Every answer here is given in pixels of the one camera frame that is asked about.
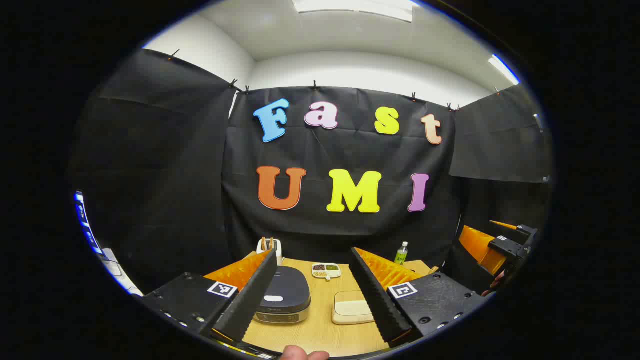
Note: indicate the white side desk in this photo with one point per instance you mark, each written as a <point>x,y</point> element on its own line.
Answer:
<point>117,270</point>

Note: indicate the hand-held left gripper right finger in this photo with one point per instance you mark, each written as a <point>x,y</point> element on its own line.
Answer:
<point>380,305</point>

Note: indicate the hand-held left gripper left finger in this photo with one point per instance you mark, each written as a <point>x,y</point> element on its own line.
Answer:
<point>250,300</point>

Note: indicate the white divided grain plate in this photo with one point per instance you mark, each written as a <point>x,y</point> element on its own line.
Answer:
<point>326,273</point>

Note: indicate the black backdrop cloth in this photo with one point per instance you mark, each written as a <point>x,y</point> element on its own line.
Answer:
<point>200,175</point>

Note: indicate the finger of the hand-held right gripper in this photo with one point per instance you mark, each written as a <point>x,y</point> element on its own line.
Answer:
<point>477,245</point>
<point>525,231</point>

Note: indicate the wooden spoon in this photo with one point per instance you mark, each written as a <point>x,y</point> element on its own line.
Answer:
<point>433,270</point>

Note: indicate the white toaster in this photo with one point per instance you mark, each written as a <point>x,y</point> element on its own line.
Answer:
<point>276,247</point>

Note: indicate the green drink bottle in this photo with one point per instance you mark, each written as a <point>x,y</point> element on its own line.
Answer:
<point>401,256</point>

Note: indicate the dark grey rice cooker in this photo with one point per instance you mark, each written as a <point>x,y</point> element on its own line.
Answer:
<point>287,290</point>

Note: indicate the computer monitor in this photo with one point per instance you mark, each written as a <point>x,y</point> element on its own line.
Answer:
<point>85,220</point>

